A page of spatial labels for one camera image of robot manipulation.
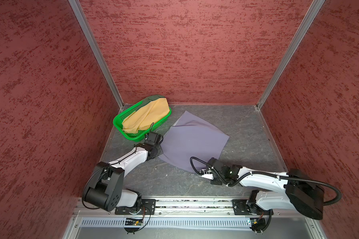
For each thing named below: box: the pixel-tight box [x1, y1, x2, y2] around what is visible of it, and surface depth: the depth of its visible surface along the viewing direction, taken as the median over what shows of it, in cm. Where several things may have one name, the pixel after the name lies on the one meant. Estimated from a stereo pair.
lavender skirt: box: [158, 110, 230, 173], surface depth 105 cm
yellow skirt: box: [122, 97, 171, 134], surface depth 107 cm
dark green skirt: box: [139, 94, 166, 107], surface depth 115 cm
